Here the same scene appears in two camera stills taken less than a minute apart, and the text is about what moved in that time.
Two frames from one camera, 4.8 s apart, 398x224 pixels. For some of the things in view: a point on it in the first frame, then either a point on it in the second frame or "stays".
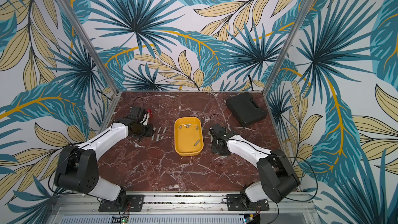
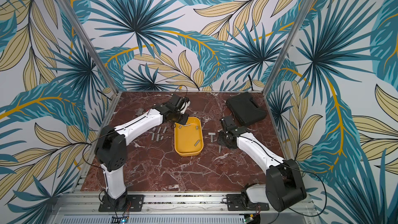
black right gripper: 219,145 to 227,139
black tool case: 246,110 stays
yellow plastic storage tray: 188,136 stays
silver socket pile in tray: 188,125 stays
